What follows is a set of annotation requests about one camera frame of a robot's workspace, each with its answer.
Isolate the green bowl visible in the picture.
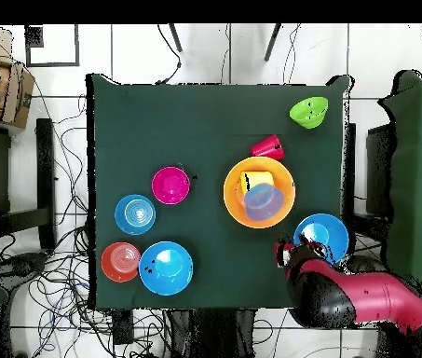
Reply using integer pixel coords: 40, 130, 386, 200
288, 95, 330, 131

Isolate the black tripod leg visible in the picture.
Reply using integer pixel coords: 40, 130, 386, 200
168, 23, 184, 53
263, 23, 282, 62

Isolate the large yellow bowl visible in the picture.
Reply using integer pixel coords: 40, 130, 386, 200
223, 156, 296, 229

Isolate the black box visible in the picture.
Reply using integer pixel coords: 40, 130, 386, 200
365, 124, 396, 217

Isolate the pink bowl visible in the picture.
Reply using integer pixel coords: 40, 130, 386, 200
151, 166, 192, 206

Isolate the black power strip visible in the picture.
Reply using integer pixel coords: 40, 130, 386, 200
112, 310, 135, 346

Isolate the orange bowl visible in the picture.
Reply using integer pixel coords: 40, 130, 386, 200
100, 241, 142, 283

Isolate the black table frame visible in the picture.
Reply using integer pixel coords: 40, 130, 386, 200
0, 117, 58, 250

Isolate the yellow cup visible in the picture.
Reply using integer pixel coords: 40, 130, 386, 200
239, 170, 275, 194

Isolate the black stand base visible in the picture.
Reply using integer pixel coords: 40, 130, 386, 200
344, 255, 388, 274
0, 251, 49, 292

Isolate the small blue bowl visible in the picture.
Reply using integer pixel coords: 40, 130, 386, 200
243, 182, 285, 222
114, 193, 157, 236

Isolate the cardboard box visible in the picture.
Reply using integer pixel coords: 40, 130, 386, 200
0, 25, 35, 130

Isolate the black square frame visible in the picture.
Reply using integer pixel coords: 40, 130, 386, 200
24, 23, 81, 68

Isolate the tangle of cables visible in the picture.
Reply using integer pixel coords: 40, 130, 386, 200
0, 85, 182, 358

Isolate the red cup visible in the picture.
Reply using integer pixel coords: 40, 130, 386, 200
250, 133, 285, 161

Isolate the large blue bowl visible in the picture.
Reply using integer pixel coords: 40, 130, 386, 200
138, 241, 194, 296
293, 213, 350, 266

